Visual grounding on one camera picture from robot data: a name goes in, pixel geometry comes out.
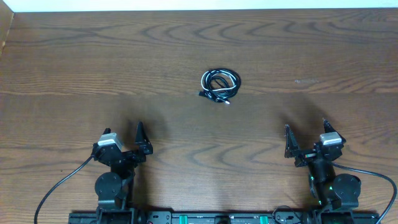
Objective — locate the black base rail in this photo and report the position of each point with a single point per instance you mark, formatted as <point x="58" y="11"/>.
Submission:
<point x="163" y="217"/>

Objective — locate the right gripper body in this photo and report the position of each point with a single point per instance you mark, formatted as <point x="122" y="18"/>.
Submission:
<point x="306" y="157"/>

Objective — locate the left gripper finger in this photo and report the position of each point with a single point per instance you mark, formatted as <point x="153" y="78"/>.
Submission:
<point x="107" y="131"/>
<point x="142" y="141"/>

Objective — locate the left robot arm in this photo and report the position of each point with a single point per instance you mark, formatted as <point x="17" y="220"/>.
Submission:
<point x="114" y="188"/>

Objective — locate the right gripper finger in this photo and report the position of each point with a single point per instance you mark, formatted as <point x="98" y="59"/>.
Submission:
<point x="292" y="148"/>
<point x="328" y="127"/>

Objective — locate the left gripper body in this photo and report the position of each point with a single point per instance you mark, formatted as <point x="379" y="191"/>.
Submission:
<point x="127" y="154"/>

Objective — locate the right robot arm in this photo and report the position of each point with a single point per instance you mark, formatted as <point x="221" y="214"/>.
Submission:
<point x="336" y="194"/>

